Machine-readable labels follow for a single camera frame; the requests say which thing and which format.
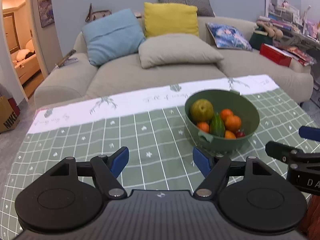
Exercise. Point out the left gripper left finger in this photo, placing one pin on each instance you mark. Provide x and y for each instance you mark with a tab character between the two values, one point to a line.
71	194

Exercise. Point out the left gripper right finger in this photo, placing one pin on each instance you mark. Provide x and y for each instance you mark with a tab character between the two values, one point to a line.
249	194

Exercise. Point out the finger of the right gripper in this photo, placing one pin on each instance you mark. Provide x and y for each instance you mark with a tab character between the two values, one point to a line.
310	133
281	152

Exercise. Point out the red cherry tomato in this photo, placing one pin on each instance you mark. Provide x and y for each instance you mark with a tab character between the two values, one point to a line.
240	133

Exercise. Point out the orange mandarin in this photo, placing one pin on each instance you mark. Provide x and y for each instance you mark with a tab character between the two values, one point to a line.
229	135
225	113
233	123
203	126

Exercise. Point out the orange mandarin top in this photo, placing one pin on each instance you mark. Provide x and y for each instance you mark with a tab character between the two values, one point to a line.
233	123

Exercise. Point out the green colander bowl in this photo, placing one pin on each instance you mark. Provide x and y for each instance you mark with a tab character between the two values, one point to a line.
222	99

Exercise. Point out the green cucumber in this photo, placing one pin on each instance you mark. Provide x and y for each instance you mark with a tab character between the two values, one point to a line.
217	126

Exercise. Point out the yellow-green pear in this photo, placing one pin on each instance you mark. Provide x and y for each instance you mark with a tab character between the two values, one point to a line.
202	110

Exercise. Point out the magazine on sofa arm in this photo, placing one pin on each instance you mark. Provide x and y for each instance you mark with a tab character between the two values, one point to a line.
66	59

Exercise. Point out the red box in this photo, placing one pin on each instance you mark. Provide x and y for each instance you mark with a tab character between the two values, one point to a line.
274	54

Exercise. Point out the brown Nike paper bag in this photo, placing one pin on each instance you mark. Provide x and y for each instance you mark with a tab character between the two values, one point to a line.
8	118

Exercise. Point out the cluttered shelf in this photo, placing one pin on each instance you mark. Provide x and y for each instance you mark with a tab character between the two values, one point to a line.
291	28

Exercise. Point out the green checked tablecloth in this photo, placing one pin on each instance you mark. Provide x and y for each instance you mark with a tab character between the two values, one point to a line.
153	125

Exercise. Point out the stuffed toy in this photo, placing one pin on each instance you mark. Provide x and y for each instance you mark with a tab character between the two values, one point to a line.
270	29

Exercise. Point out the dark green bag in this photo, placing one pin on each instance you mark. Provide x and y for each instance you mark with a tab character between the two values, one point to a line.
258	38

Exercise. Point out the beige sofa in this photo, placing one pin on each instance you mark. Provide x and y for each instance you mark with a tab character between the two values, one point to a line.
82	81

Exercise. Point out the blue floral cushion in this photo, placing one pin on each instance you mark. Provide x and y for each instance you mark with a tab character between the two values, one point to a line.
227	37

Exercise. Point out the beige cushion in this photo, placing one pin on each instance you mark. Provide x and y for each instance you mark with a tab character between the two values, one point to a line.
176	49

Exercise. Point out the grey patterned cushion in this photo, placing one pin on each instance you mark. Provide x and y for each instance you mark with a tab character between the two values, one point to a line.
204	6

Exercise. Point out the light blue cushion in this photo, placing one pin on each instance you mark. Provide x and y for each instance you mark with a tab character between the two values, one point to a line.
112	37

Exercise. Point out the wooden door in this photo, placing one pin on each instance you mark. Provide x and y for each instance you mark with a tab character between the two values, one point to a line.
11	32

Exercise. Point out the yellow cushion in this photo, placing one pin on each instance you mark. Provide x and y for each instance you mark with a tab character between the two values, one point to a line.
170	18

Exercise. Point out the handbag behind sofa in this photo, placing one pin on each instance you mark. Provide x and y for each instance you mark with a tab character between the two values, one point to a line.
94	15

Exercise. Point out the wall picture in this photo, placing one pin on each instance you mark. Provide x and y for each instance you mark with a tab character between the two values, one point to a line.
45	12

